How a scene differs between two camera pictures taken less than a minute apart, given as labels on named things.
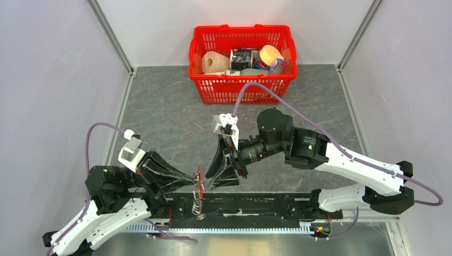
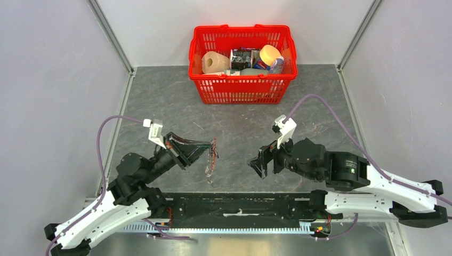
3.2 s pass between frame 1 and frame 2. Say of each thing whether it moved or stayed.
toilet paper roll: stayed
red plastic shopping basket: stayed
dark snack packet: stayed
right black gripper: moved
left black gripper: moved
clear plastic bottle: stayed
